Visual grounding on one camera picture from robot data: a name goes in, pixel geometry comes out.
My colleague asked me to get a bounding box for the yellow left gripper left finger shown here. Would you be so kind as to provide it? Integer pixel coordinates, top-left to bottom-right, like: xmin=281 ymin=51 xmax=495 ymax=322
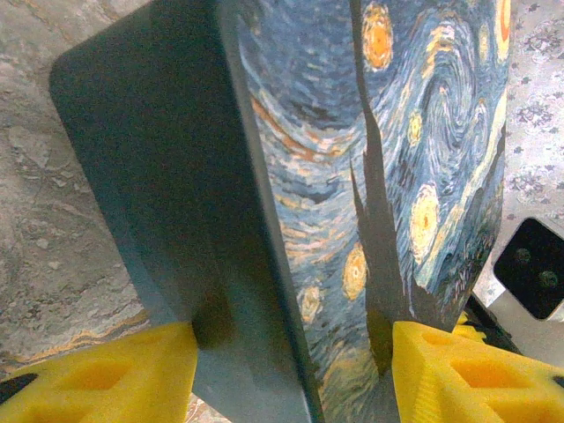
xmin=0 ymin=320 xmax=198 ymax=423

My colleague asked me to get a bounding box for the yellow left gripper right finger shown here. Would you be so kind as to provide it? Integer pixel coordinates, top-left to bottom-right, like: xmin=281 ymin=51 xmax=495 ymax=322
xmin=390 ymin=320 xmax=564 ymax=423

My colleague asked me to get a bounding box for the starry night print box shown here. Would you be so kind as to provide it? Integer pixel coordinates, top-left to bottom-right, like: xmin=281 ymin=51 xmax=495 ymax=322
xmin=48 ymin=0 xmax=513 ymax=423

